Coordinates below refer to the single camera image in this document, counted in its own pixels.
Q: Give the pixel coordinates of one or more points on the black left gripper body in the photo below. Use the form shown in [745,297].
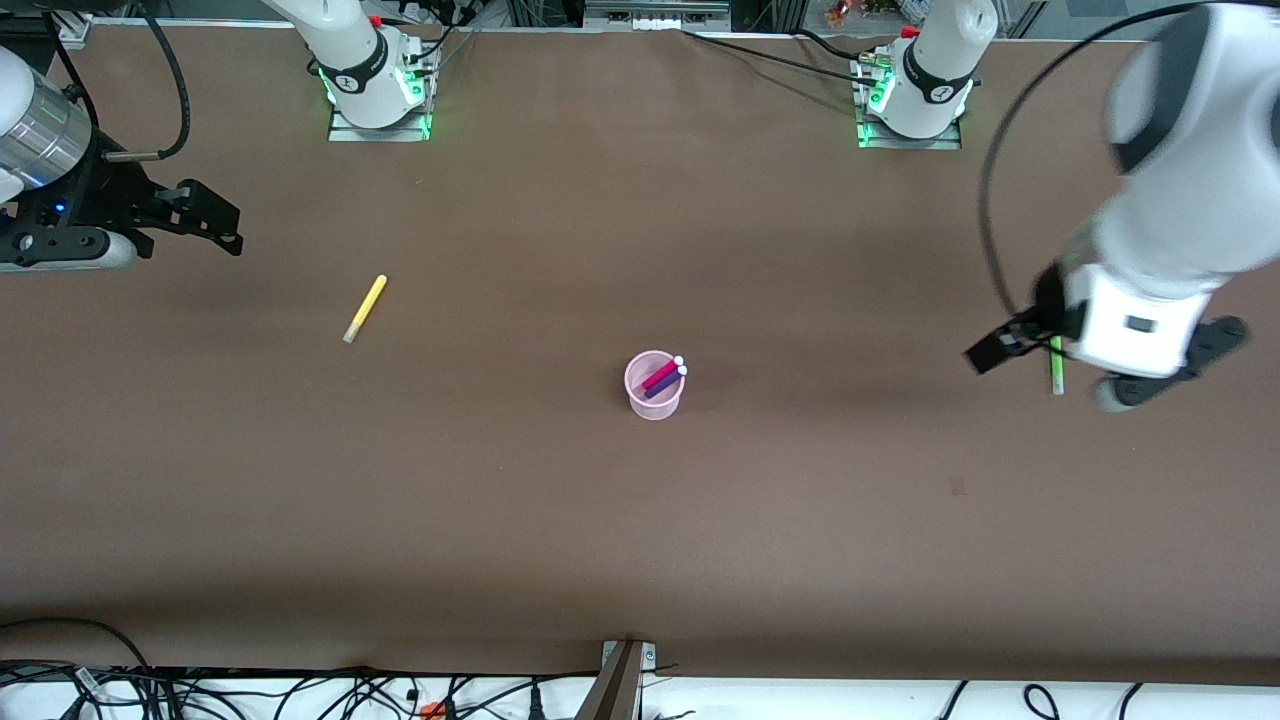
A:
[1047,297]

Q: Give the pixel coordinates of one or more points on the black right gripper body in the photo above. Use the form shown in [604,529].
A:
[108,193]

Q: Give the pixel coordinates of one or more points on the purple highlighter pen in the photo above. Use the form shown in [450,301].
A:
[666,385]

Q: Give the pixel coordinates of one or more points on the pink highlighter pen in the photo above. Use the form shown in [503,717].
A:
[662,374]

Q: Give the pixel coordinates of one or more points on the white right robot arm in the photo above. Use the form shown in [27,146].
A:
[350,50]

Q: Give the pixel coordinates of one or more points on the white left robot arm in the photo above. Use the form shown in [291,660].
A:
[1180,150]

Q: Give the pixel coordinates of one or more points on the pink pen holder cup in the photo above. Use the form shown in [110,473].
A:
[650,405]

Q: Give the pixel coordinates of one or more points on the green highlighter pen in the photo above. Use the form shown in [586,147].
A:
[1057,378]

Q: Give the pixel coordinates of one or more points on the yellow highlighter pen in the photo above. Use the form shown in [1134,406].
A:
[366,307]

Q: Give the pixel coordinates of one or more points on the aluminium frame corner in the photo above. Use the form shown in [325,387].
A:
[80,25]

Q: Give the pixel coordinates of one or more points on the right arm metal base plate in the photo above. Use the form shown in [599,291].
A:
[380,133]

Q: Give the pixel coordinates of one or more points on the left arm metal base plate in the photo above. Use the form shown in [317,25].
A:
[910,143]

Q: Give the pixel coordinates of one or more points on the grey network switch box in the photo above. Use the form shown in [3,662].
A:
[655,12]

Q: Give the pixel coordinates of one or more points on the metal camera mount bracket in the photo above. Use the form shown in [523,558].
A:
[615,685]

